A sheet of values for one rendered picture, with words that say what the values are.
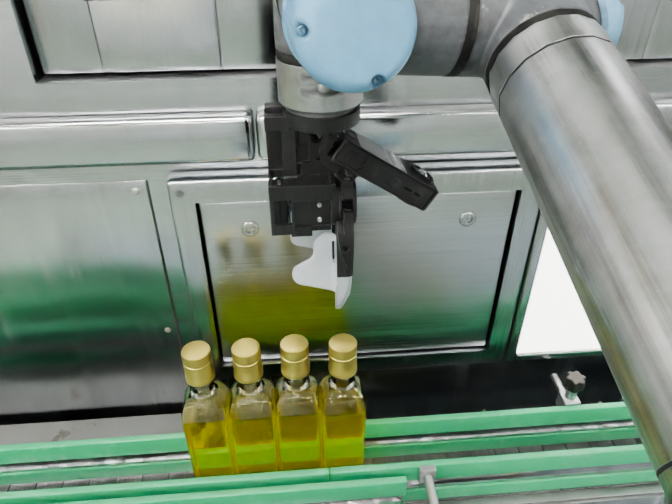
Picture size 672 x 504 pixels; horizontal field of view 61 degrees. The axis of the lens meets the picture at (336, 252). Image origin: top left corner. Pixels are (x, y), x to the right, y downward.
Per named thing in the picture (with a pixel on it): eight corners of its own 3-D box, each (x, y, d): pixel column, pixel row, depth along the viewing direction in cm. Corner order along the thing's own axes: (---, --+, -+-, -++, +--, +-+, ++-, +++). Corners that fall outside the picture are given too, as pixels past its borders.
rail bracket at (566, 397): (554, 407, 95) (573, 349, 87) (572, 441, 89) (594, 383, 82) (531, 408, 95) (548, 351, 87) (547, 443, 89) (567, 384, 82)
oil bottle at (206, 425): (243, 471, 85) (227, 371, 72) (241, 507, 80) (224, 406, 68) (205, 474, 84) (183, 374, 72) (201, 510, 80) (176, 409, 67)
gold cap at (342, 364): (355, 357, 71) (356, 331, 69) (358, 378, 68) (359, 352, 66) (327, 359, 71) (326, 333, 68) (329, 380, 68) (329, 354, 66)
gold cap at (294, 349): (309, 358, 71) (308, 332, 69) (310, 379, 68) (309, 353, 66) (281, 359, 71) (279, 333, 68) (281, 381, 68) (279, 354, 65)
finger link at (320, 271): (294, 309, 60) (289, 227, 57) (349, 306, 60) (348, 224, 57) (294, 323, 57) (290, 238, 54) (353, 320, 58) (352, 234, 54)
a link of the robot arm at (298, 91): (358, 42, 51) (371, 69, 45) (357, 91, 54) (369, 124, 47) (275, 44, 51) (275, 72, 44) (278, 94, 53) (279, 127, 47)
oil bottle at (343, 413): (357, 464, 86) (361, 364, 74) (362, 498, 81) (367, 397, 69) (320, 467, 85) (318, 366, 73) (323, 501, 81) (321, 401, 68)
